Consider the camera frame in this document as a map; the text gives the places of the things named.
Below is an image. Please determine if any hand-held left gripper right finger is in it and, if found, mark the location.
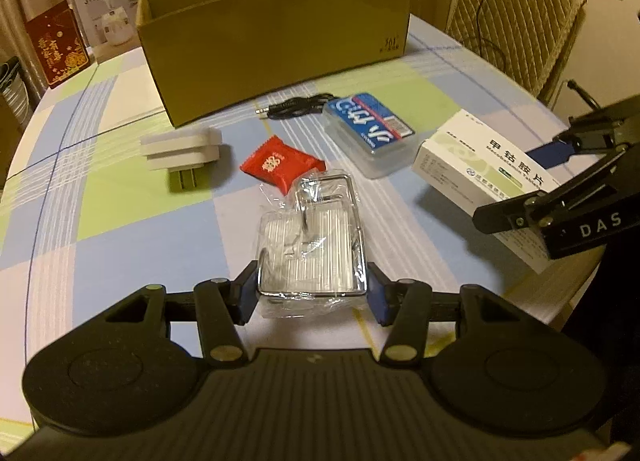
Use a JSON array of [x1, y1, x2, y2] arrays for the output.
[[366, 261, 523, 364]]

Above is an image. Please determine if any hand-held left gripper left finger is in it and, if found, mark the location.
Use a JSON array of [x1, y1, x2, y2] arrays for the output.
[[102, 260, 262, 364]]

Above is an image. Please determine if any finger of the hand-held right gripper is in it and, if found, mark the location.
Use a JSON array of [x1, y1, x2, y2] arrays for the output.
[[530, 93, 640, 166], [472, 143, 640, 237]]

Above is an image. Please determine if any white medicine box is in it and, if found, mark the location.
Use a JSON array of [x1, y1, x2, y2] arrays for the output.
[[412, 109, 601, 274]]

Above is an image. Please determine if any metal soap rack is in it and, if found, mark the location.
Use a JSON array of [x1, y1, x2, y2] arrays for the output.
[[255, 173, 372, 319]]

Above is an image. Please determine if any red candy packet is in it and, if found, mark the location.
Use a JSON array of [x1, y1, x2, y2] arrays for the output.
[[240, 136, 326, 196]]

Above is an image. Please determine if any white plug adapter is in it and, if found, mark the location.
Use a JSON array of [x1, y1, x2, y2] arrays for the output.
[[140, 127, 223, 194]]

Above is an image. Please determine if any clear case of blue cards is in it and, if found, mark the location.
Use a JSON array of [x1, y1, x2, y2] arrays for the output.
[[321, 92, 418, 179]]

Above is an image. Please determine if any black audio cable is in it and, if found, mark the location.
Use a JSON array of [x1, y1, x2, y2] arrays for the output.
[[254, 93, 346, 122]]

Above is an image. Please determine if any brown cardboard box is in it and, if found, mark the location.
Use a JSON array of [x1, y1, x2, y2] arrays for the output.
[[136, 0, 415, 129]]

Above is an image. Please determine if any checked cloth desktop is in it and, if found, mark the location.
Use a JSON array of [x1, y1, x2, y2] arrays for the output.
[[0, 16, 616, 434]]

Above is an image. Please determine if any ribbed metal container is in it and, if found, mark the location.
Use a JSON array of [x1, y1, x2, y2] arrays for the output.
[[0, 57, 33, 129]]

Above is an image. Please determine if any red gift box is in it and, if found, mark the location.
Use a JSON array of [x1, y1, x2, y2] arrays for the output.
[[25, 0, 91, 90]]

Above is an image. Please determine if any white appliance box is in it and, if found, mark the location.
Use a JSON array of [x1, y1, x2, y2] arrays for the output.
[[71, 0, 143, 64]]

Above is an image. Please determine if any black charger cable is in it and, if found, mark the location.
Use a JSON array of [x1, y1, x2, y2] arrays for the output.
[[472, 0, 496, 64]]

